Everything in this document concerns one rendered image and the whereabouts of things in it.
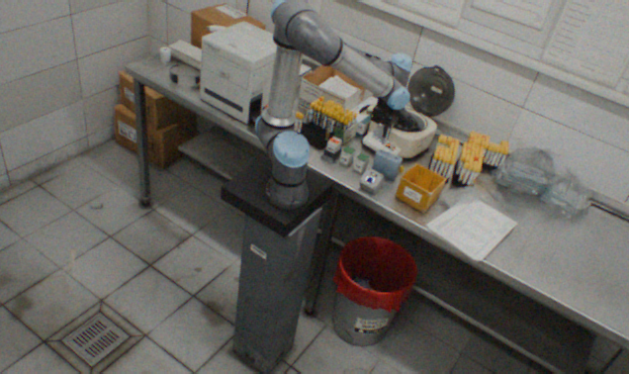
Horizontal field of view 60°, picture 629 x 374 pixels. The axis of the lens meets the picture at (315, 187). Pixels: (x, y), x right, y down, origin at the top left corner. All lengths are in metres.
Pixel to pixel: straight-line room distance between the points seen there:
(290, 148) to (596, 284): 1.16
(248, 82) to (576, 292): 1.44
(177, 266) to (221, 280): 0.24
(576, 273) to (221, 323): 1.55
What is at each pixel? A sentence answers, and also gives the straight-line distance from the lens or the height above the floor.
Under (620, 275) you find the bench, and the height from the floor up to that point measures 0.88.
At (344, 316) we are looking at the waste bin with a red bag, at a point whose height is 0.18.
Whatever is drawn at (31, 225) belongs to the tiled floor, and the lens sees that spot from 3.25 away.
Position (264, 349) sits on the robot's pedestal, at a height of 0.18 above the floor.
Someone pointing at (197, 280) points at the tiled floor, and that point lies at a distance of 2.86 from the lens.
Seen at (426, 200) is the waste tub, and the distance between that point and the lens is 2.06.
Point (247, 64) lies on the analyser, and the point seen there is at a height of 1.15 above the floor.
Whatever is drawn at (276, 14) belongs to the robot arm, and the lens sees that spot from 1.70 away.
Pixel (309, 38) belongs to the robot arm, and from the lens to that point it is 1.58.
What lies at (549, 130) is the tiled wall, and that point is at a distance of 2.47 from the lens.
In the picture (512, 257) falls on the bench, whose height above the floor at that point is 0.88.
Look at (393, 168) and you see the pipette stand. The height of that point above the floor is 0.94.
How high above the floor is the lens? 2.17
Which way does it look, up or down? 39 degrees down
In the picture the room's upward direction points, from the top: 11 degrees clockwise
